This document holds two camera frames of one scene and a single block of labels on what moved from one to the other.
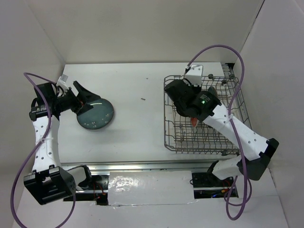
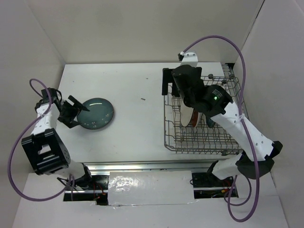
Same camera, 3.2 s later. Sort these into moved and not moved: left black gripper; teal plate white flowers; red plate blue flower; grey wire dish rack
Moved: left black gripper
Not moved: teal plate white flowers; grey wire dish rack; red plate blue flower
